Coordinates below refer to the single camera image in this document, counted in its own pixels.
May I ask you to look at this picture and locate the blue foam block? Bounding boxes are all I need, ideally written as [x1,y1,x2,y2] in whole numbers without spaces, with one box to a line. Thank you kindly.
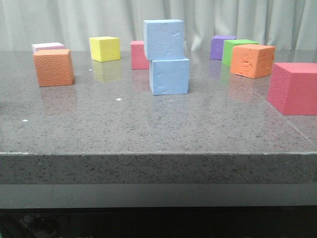
[149,58,190,96]
[144,19,184,61]

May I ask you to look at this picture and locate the middle red foam block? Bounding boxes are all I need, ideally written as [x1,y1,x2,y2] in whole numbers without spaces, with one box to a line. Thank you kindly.
[130,41,149,69]

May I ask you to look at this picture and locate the yellow foam block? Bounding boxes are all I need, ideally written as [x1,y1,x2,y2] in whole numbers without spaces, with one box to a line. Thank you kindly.
[89,36,121,62]

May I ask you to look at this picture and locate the purple foam block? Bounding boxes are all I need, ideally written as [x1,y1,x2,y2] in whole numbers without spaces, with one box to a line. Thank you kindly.
[210,35,236,60]

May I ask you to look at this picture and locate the green foam block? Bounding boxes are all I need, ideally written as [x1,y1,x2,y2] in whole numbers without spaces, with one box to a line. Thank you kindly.
[222,39,259,66]

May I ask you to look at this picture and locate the right orange foam block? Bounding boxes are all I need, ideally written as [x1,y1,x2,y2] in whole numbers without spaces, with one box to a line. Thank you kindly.
[230,44,276,79]

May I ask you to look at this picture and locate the orange foam block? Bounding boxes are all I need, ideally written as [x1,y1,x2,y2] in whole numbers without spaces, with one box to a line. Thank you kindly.
[230,44,276,79]
[33,49,74,87]

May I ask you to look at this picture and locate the left orange foam block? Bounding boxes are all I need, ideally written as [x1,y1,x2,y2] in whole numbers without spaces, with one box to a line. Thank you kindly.
[33,49,74,87]

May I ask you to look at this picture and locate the large red foam block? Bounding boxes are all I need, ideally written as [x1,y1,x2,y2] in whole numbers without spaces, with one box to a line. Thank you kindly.
[267,62,317,115]

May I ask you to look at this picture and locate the pink foam block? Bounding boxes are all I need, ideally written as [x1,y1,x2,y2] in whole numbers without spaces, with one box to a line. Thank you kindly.
[32,42,65,53]

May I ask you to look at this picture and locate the grey curtain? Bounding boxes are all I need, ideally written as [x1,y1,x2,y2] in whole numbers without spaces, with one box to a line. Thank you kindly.
[0,0,317,51]

